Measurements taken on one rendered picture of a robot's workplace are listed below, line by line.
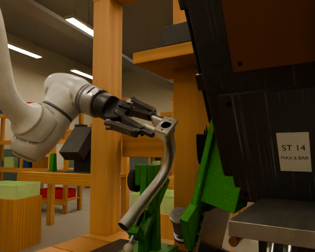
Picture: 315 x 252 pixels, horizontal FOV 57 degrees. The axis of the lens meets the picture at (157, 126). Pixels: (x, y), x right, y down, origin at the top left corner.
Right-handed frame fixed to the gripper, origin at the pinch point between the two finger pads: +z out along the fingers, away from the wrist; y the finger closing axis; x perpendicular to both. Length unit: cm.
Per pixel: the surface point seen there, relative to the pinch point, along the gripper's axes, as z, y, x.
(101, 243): -16, -21, 48
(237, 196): 25.7, -12.7, -6.2
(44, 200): -352, 66, 432
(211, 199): 21.4, -14.4, -4.0
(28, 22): -687, 375, 268
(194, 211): 19.6, -17.8, -3.2
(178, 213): 16.4, -18.4, -0.4
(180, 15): -19.2, 44.3, -8.1
